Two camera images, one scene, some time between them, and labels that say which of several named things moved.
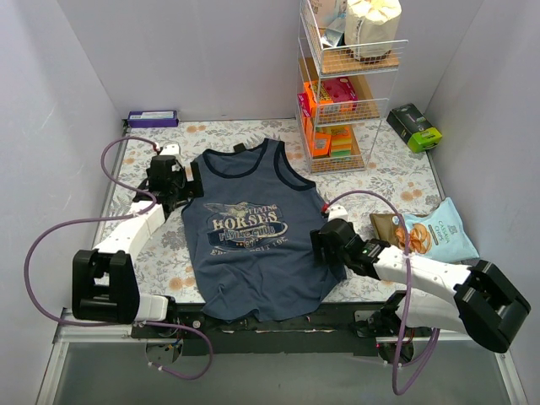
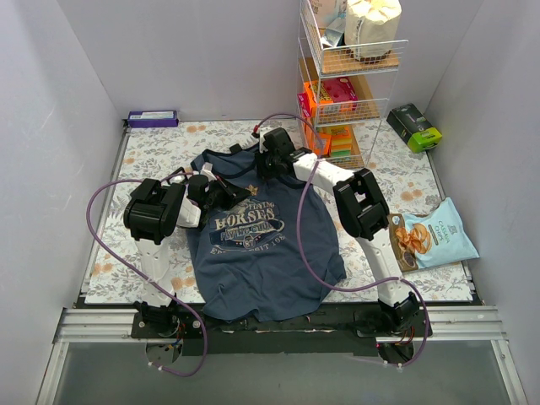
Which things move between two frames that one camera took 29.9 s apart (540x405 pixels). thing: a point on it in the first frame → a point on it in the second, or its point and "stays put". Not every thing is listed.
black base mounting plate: (342, 331) stays put
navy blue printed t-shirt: (251, 240) stays put
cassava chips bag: (440, 235) stays put
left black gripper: (196, 180) → (221, 191)
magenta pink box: (340, 89) stays put
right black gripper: (317, 247) → (267, 164)
